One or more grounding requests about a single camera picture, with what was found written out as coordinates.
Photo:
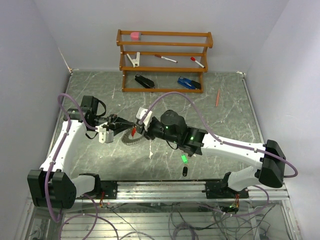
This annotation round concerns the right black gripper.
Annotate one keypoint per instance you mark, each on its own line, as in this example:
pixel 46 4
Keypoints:
pixel 147 134

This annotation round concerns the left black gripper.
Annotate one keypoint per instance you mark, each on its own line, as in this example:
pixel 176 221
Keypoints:
pixel 118 124

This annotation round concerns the red key tag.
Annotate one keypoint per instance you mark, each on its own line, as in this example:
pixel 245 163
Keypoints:
pixel 133 131

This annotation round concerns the metal disc with keyrings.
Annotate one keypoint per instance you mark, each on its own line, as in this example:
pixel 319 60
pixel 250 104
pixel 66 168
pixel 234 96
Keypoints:
pixel 128 139

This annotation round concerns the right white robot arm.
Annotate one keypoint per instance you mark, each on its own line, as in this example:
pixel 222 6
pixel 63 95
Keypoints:
pixel 264 167

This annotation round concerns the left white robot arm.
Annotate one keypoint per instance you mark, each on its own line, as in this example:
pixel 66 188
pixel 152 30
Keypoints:
pixel 51 185

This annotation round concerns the black stapler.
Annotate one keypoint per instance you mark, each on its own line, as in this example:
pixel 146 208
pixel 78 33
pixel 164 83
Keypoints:
pixel 145 82

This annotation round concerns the green key tag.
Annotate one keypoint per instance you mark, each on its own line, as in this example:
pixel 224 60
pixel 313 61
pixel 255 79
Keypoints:
pixel 184 159

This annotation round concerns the white plastic clip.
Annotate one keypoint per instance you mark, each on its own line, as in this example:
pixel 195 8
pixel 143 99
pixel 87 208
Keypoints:
pixel 134 61

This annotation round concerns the wooden three-tier shelf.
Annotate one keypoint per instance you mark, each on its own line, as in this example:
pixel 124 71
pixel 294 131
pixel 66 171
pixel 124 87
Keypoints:
pixel 179 46

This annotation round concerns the blue stapler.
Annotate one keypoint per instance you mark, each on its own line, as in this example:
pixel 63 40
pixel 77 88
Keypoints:
pixel 189 84

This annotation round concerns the red-capped marker left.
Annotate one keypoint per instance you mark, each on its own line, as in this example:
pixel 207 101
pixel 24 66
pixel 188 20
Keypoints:
pixel 166 58

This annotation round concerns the red-capped marker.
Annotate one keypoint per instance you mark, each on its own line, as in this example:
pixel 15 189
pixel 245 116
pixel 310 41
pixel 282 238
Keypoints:
pixel 197 62
pixel 166 58

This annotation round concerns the orange pencil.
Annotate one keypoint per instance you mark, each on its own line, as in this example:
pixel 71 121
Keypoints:
pixel 217 97

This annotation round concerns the red-capped marker right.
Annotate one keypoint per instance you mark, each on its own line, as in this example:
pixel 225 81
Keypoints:
pixel 197 62

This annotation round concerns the pink eraser block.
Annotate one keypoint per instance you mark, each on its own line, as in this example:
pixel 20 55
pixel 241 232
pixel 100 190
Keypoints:
pixel 135 36

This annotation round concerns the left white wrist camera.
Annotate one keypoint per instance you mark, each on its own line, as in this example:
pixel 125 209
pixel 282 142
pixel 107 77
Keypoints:
pixel 105 134

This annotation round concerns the aluminium mounting rail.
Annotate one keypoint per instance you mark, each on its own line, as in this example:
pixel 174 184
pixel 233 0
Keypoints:
pixel 163 191

